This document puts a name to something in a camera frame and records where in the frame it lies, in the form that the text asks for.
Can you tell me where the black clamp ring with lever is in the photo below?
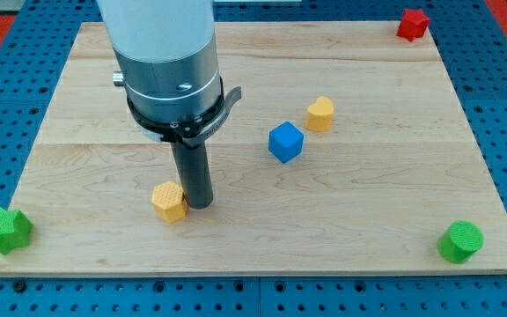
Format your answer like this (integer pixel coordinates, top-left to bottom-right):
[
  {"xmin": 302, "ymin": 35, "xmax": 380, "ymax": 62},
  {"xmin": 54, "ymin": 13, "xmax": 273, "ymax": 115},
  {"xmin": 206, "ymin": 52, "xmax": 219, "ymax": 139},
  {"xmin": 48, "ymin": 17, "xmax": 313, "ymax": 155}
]
[{"xmin": 126, "ymin": 77, "xmax": 243, "ymax": 149}]

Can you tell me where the green cylinder block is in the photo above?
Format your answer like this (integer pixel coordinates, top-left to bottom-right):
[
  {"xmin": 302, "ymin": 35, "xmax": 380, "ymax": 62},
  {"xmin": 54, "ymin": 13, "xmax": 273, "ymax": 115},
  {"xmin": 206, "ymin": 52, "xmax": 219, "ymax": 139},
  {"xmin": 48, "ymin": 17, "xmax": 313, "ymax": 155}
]
[{"xmin": 437, "ymin": 220, "xmax": 484, "ymax": 264}]

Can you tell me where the yellow heart block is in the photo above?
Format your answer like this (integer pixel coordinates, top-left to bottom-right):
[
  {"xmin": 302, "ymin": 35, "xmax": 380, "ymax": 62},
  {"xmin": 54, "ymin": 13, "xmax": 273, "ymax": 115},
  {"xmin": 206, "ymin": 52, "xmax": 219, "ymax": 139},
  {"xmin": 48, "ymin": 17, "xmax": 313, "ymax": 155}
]
[{"xmin": 305, "ymin": 96, "xmax": 334, "ymax": 132}]

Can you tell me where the blue cube block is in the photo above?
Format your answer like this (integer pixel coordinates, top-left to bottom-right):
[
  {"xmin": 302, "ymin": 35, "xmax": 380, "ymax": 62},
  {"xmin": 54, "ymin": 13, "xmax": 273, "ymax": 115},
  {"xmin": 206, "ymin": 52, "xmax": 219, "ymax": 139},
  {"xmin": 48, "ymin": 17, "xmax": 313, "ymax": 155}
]
[{"xmin": 268, "ymin": 122, "xmax": 304, "ymax": 164}]

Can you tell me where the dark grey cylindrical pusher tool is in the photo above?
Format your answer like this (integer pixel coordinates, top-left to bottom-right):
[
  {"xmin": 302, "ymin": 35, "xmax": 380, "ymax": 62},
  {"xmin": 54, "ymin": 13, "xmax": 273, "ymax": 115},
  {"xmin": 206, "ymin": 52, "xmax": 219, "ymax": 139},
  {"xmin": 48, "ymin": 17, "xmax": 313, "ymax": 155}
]
[{"xmin": 172, "ymin": 143, "xmax": 213, "ymax": 210}]

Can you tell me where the yellow hexagon block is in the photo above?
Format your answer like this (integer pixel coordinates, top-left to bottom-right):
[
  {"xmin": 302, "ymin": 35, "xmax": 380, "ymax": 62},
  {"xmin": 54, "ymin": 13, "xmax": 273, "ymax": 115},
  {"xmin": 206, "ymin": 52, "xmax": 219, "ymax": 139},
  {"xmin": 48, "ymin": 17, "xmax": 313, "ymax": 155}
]
[{"xmin": 151, "ymin": 181, "xmax": 188, "ymax": 223}]

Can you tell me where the light wooden board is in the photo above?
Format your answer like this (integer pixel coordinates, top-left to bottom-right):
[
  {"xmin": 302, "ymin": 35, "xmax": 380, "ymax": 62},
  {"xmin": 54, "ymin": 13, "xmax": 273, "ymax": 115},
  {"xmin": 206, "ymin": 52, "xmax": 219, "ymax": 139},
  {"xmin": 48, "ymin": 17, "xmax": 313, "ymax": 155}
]
[{"xmin": 0, "ymin": 21, "xmax": 507, "ymax": 277}]

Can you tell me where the red star block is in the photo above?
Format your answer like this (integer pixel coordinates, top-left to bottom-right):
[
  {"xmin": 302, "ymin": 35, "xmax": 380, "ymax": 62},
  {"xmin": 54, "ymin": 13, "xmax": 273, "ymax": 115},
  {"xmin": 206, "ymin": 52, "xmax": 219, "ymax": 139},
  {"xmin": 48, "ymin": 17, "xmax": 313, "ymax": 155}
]
[{"xmin": 396, "ymin": 9, "xmax": 430, "ymax": 42}]

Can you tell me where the green star block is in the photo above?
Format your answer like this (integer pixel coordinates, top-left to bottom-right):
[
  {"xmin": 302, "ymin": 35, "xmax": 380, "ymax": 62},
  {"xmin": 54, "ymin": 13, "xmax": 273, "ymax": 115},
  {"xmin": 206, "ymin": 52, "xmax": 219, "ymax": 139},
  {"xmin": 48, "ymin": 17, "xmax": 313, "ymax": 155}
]
[{"xmin": 0, "ymin": 206, "xmax": 33, "ymax": 254}]

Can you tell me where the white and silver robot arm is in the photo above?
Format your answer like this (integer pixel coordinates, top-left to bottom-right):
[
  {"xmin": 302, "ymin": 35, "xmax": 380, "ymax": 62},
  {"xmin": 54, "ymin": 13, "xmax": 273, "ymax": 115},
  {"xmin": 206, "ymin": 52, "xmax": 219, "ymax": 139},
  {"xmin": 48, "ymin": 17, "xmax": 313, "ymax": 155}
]
[{"xmin": 98, "ymin": 0, "xmax": 224, "ymax": 143}]

